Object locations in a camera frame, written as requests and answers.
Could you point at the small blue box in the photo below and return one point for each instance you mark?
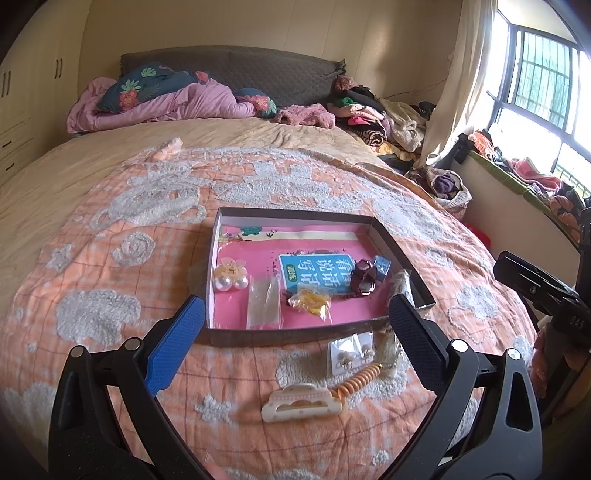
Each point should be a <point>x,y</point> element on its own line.
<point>382,267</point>

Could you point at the bagged dark blue ornament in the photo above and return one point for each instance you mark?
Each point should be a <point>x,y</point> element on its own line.
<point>400,284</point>

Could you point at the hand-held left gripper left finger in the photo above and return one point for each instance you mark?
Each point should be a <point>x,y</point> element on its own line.
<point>178,341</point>

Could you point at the grey quilted headboard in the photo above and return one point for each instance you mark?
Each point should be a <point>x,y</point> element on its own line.
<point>277,64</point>

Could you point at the beige bed sheet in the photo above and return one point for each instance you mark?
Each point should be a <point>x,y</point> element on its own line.
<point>277,134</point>

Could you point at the clear bag with tassel ornament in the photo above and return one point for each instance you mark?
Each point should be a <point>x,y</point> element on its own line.
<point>388,350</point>

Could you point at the small clear plastic bag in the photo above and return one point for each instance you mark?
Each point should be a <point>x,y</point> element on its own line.
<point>263,304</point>

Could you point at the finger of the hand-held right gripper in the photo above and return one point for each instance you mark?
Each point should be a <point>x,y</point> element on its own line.
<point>526,281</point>

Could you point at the orange checked blanket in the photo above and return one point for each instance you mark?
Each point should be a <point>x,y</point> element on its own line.
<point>138,323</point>

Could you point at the bag of clothes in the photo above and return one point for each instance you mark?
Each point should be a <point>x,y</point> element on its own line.
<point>445,187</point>

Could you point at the pink fuzzy garment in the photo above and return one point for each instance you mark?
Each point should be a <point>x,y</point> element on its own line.
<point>304,115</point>

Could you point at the cream curtain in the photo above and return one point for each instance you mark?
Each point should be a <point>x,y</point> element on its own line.
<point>461,83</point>

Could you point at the earring card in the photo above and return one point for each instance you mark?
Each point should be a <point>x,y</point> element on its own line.
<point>346,357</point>

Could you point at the window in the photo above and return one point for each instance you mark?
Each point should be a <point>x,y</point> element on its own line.
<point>540,83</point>

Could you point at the dark maroon hair clip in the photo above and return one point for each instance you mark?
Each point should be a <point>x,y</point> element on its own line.
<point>362,277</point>

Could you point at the shallow cardboard box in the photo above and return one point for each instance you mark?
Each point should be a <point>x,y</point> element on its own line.
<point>258,337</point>

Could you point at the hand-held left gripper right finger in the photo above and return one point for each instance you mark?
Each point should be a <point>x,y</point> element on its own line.
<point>415,332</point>

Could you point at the cream claw hair clip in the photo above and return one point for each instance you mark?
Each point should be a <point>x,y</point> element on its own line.
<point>295,394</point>

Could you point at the pearl hair clip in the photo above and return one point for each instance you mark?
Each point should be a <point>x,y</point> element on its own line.
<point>226,282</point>

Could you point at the cream wardrobe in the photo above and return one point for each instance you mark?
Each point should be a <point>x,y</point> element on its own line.
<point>37,92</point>

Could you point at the bagged yellow ornament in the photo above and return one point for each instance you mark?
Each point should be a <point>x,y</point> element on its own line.
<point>311,301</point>

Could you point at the clothes on window sill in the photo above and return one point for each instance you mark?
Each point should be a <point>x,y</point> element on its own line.
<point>531,175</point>

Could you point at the dark floral pillow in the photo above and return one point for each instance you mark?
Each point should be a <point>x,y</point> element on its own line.
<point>138,85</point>

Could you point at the pile of clothes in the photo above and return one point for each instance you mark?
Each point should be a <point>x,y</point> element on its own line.
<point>383,120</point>

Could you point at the pink quilt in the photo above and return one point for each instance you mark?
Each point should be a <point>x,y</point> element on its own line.
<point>184,104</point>

